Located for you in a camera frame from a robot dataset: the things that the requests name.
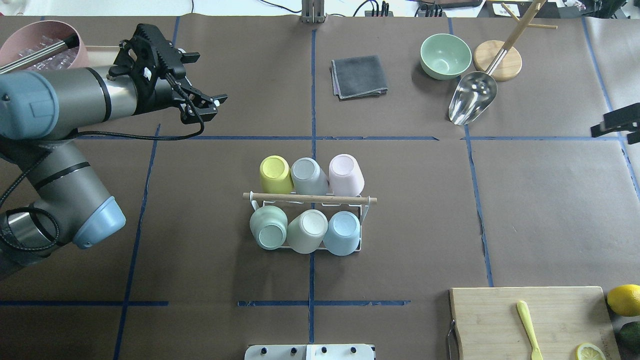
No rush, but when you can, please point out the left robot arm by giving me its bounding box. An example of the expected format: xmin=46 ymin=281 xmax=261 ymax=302
xmin=1 ymin=48 xmax=227 ymax=280

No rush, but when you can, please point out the mint green cup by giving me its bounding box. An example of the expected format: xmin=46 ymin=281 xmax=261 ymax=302
xmin=249 ymin=205 xmax=288 ymax=250

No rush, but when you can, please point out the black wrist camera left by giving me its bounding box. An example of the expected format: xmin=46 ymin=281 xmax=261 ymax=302
xmin=108 ymin=23 xmax=186 ymax=84

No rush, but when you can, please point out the wooden cutting board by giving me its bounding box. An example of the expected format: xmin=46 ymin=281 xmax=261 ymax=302
xmin=449 ymin=285 xmax=621 ymax=360

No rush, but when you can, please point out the white cup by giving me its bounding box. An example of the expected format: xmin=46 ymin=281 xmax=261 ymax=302
xmin=286 ymin=209 xmax=329 ymax=255

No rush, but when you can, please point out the yellow cup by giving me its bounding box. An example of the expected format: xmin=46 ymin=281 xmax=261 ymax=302
xmin=259 ymin=155 xmax=294 ymax=194

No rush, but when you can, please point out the beige tray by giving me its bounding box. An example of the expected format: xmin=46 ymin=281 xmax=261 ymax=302
xmin=86 ymin=45 xmax=121 ymax=54

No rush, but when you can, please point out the grey cup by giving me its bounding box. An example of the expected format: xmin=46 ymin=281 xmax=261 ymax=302
xmin=291 ymin=157 xmax=330 ymax=196

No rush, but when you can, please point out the light blue cup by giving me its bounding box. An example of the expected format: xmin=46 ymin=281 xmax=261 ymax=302
xmin=323 ymin=210 xmax=362 ymax=256

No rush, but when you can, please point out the grey folded cloth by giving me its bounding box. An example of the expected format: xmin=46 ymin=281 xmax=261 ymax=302
xmin=330 ymin=55 xmax=389 ymax=100

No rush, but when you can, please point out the white wire cup rack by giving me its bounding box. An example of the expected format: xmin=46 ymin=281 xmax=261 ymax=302
xmin=242 ymin=191 xmax=379 ymax=253

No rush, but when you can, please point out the pink cup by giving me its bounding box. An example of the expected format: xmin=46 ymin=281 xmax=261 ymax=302
xmin=328 ymin=153 xmax=365 ymax=198

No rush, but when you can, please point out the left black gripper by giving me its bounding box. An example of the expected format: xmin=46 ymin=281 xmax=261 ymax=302
xmin=135 ymin=48 xmax=228 ymax=125

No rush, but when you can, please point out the black power strip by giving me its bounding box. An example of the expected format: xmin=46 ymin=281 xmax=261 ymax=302
xmin=364 ymin=0 xmax=393 ymax=18

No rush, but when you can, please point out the metal scoop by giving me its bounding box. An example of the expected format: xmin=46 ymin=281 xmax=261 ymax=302
xmin=448 ymin=47 xmax=511 ymax=126

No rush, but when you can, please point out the aluminium frame post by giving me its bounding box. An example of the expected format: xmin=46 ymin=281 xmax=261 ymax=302
xmin=300 ymin=0 xmax=327 ymax=24

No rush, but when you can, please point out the yellow plastic knife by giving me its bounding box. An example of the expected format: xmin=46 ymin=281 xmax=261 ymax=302
xmin=516 ymin=300 xmax=544 ymax=360

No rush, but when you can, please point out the avocado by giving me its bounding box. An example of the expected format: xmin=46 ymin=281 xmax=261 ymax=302
xmin=617 ymin=321 xmax=640 ymax=354

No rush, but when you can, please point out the wooden mug tree stand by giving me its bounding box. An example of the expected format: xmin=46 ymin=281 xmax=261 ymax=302
xmin=473 ymin=0 xmax=558 ymax=82

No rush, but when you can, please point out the whole lemon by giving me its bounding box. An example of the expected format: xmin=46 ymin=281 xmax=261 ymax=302
xmin=606 ymin=284 xmax=640 ymax=317

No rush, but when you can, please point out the lemon slice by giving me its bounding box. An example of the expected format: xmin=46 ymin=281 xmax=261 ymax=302
xmin=574 ymin=342 xmax=606 ymax=360

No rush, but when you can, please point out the mint green bowl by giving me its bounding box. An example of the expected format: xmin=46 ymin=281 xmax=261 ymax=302
xmin=420 ymin=33 xmax=473 ymax=81

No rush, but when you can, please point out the pink bowl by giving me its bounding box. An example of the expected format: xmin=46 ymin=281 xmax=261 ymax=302
xmin=0 ymin=20 xmax=90 ymax=69

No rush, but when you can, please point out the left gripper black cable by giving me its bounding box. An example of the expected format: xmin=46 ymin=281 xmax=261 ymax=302
xmin=0 ymin=75 xmax=206 ymax=253

